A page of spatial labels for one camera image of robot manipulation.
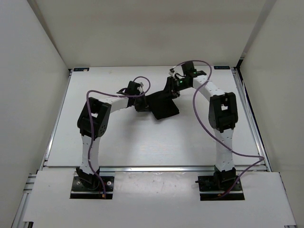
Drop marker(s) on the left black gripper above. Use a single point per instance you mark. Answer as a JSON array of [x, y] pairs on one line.
[[144, 106]]

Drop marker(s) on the right blue corner label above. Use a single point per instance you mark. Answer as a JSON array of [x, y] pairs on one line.
[[222, 67]]

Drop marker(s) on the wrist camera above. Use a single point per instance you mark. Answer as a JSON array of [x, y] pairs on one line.
[[187, 68], [133, 88]]

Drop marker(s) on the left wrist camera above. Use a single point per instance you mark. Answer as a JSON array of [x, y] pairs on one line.
[[133, 88]]

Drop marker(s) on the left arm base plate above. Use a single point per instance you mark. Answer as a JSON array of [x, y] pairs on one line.
[[79, 190]]

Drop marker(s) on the aluminium table frame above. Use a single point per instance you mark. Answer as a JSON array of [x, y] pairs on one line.
[[137, 142]]

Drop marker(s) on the left blue corner label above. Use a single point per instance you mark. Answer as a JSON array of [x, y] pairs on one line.
[[81, 69]]

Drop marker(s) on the black skirt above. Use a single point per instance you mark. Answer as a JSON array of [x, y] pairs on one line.
[[161, 105]]

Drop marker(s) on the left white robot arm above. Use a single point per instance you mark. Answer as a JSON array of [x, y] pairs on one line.
[[92, 123]]

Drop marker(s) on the white front board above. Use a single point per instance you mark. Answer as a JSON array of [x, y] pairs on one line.
[[158, 200]]

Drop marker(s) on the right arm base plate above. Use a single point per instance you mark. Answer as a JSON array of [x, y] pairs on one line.
[[222, 185]]

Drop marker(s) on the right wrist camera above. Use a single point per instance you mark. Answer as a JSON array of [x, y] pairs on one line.
[[187, 68]]

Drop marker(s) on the blue corner label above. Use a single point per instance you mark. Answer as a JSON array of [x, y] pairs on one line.
[[81, 69], [222, 67]]

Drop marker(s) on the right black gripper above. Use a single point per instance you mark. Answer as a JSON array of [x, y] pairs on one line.
[[170, 87]]

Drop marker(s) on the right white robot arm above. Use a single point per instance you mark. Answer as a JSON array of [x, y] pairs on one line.
[[222, 116]]

